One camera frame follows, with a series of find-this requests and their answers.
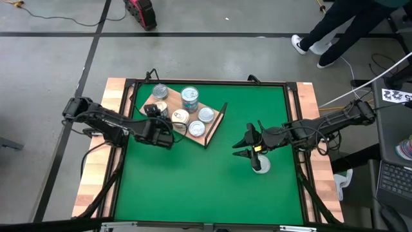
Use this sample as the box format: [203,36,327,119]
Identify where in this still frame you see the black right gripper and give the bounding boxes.
[232,123,292,171]

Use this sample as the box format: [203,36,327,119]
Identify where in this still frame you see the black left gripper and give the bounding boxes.
[133,103,176,150]

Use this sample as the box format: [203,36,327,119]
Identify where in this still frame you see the blue yellowfin tuna can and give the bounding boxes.
[182,103,199,115]
[151,83,169,101]
[180,86,200,107]

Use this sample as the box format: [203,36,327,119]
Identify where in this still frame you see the red albacore tuna can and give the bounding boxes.
[187,119,206,138]

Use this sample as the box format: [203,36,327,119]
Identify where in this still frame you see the green table mat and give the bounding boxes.
[114,82,305,226]

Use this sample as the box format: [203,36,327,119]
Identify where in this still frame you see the red black machine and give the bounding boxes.
[123,0,158,32]

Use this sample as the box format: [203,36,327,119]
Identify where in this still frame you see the white bag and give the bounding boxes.
[333,168,354,201]

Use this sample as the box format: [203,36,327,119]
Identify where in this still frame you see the grey desk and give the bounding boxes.
[371,75,412,168]

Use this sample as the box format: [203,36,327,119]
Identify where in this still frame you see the grey floor object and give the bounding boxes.
[0,137,25,151]

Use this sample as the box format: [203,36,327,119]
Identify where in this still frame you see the black laptop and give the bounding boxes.
[375,159,412,209]

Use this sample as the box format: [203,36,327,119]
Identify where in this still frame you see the person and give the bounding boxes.
[291,0,412,70]

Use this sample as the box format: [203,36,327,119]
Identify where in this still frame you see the white paper tag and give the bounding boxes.
[381,88,412,104]

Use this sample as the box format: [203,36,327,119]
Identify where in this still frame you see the colourful stacked discs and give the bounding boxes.
[395,134,412,161]

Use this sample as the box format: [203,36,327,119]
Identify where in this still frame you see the yellow plug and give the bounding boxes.
[0,0,25,8]

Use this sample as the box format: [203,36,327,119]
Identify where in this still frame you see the black metal table frame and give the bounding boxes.
[96,77,323,231]

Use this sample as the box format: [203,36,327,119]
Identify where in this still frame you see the thick white cable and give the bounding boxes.
[318,51,412,109]

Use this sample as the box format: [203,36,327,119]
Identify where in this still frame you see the yellow floor cable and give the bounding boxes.
[318,99,376,112]

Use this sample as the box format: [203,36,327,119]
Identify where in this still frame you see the silver bracket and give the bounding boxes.
[279,224,318,232]
[100,221,129,232]

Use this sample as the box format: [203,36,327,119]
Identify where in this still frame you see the black floor cable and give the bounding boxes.
[19,2,128,28]

